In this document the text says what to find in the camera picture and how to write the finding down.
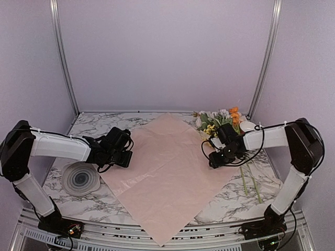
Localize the cream printed ribbon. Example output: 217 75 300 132
200 130 285 189

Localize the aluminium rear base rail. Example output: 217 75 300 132
81 110 249 116

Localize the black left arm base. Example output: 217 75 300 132
38 209 84 238

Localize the aluminium frame post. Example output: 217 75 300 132
50 0 80 116
248 0 283 119

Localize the yellow fake flower bunch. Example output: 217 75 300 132
203 124 218 138

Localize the aluminium frame post left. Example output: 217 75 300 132
50 0 80 116

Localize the aluminium front rail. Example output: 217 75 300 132
9 209 315 250

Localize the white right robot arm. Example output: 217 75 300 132
207 118 325 234

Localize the orange fake flower stem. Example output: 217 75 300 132
229 107 241 134

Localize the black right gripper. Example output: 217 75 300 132
209 145 239 169

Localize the orange bowl white inside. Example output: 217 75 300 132
239 121 256 133

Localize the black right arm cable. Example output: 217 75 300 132
200 122 324 168

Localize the white fake flower bunch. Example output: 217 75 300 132
193 109 263 203

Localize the aluminium frame post right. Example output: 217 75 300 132
248 0 283 119

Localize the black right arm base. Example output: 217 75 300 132
238 206 287 240

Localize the pink wrapping paper sheet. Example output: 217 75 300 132
102 113 238 246

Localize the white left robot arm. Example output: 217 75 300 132
1 120 134 233

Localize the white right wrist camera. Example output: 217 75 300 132
209 138 225 149

